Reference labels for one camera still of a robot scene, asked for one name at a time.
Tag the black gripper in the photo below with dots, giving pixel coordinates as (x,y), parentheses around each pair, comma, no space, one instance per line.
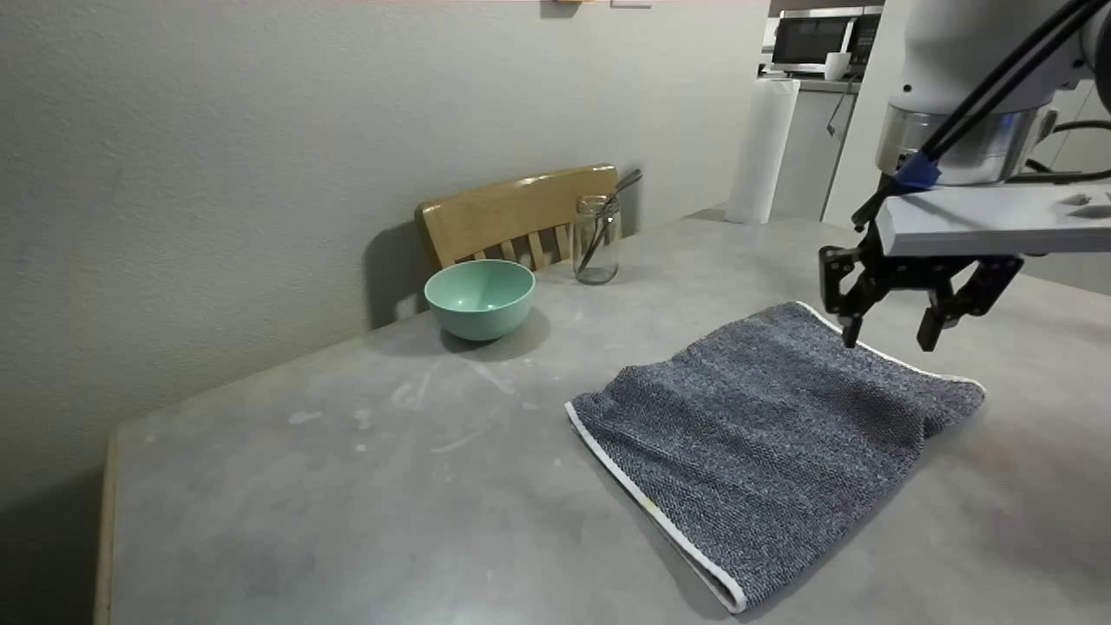
(920,273)

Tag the blue striped towel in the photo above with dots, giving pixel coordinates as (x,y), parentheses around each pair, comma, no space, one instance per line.
(765,453)

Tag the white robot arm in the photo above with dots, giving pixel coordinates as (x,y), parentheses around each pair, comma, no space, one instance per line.
(973,81)

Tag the white cabinet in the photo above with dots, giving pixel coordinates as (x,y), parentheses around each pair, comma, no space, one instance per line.
(826,143)

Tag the microwave oven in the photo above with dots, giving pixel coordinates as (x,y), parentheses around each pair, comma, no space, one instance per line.
(823,38)

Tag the dark utensil in jar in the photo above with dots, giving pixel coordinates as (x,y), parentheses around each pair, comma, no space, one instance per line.
(618,195)

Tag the clear glass jar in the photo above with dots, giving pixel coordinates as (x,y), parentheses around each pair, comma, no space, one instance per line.
(599,249)

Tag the wooden dish rack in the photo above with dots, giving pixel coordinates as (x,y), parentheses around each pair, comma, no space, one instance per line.
(508,212)

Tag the teal ceramic bowl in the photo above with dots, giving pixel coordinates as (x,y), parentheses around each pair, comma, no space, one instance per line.
(479,299)

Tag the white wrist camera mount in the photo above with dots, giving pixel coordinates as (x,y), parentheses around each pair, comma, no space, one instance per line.
(995,221)

